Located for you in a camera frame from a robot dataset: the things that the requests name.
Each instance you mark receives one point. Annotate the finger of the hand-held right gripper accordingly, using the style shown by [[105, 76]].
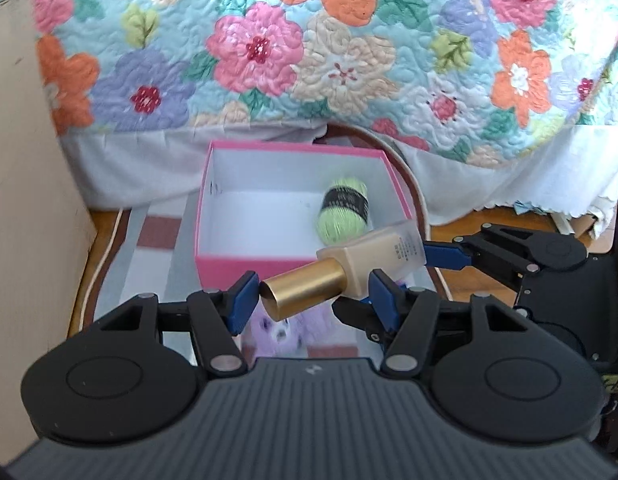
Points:
[[356, 312], [445, 256]]

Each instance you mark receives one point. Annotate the foundation bottle with gold cap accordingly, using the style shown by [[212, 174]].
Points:
[[379, 255]]

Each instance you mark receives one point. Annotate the green yarn ball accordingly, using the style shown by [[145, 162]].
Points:
[[339, 220]]

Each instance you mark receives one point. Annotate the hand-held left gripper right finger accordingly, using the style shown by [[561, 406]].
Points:
[[382, 296]]

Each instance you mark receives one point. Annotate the white bed skirt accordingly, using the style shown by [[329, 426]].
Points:
[[139, 170]]

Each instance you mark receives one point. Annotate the pink cardboard box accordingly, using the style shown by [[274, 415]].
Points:
[[229, 262]]

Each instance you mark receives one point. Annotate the checkered rug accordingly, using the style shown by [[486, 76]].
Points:
[[154, 260]]

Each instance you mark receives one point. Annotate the purple plush toy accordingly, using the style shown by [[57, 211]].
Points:
[[309, 331]]

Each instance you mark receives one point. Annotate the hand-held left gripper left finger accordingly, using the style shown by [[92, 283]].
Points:
[[246, 296]]

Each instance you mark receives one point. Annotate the floral quilt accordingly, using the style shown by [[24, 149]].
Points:
[[339, 60]]

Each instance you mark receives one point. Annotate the beige wooden cabinet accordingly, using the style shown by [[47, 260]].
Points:
[[24, 210]]

